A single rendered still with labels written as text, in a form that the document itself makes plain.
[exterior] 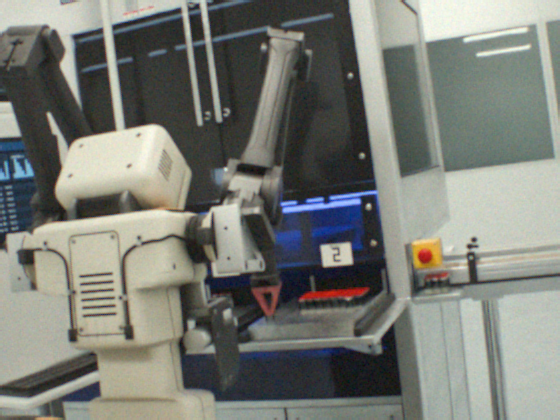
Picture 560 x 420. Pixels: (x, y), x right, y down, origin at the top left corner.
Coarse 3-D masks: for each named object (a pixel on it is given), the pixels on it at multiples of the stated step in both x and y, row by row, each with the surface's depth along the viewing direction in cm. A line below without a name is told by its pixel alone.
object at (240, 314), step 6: (270, 300) 215; (282, 300) 224; (240, 306) 228; (246, 306) 226; (252, 306) 225; (258, 306) 206; (234, 312) 219; (240, 312) 217; (246, 312) 198; (252, 312) 202; (192, 318) 218; (234, 318) 192; (240, 318) 194; (246, 318) 198; (192, 324) 196
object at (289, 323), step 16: (288, 304) 204; (368, 304) 184; (288, 320) 196; (304, 320) 193; (320, 320) 190; (336, 320) 188; (352, 320) 170; (256, 336) 178; (272, 336) 177; (288, 336) 175; (304, 336) 174; (320, 336) 173
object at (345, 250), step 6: (324, 246) 209; (330, 246) 209; (336, 246) 208; (342, 246) 208; (348, 246) 207; (324, 252) 210; (330, 252) 209; (336, 252) 208; (342, 252) 208; (348, 252) 207; (324, 258) 210; (330, 258) 209; (336, 258) 208; (342, 258) 208; (348, 258) 207; (324, 264) 210; (330, 264) 209; (336, 264) 209; (342, 264) 208
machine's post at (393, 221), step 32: (352, 0) 200; (384, 96) 200; (384, 128) 201; (384, 160) 201; (384, 192) 202; (384, 224) 203; (416, 320) 206; (416, 352) 204; (416, 384) 204; (416, 416) 205
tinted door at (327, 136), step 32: (224, 0) 213; (256, 0) 210; (288, 0) 207; (320, 0) 204; (224, 32) 214; (256, 32) 211; (320, 32) 205; (352, 32) 202; (224, 64) 215; (256, 64) 212; (320, 64) 206; (224, 96) 216; (256, 96) 213; (320, 96) 207; (224, 128) 217; (288, 128) 211; (320, 128) 208; (224, 160) 218; (288, 160) 212; (320, 160) 208; (352, 160) 205
